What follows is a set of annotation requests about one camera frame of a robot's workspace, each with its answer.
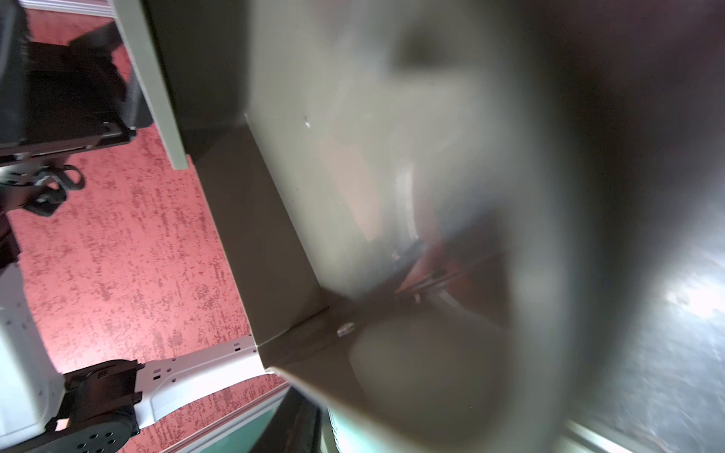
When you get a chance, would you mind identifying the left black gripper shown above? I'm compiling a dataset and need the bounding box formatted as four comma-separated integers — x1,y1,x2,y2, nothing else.
1,1,153,215

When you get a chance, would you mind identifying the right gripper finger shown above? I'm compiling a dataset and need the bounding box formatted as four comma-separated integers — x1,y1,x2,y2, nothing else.
249,387,323,453

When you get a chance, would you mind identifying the olive green drawer cabinet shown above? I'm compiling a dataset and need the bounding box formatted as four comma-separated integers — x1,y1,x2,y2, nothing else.
110,0,190,170

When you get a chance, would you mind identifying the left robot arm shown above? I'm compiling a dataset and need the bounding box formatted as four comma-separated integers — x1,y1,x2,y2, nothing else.
1,1,264,452

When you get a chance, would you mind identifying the aluminium front rail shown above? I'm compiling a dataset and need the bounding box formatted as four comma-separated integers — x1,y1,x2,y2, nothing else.
164,383,290,453

